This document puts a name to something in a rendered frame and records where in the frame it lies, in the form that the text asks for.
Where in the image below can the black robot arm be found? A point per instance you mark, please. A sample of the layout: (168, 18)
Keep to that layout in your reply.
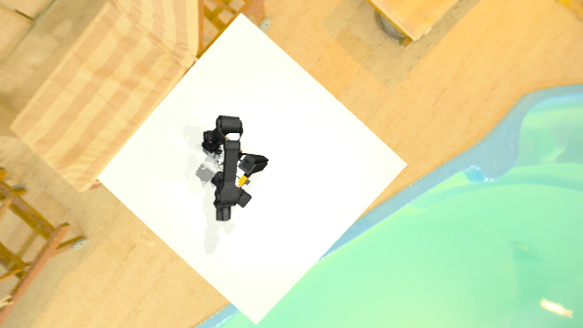
(226, 193)

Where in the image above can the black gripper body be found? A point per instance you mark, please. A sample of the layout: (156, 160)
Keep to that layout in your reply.
(244, 199)

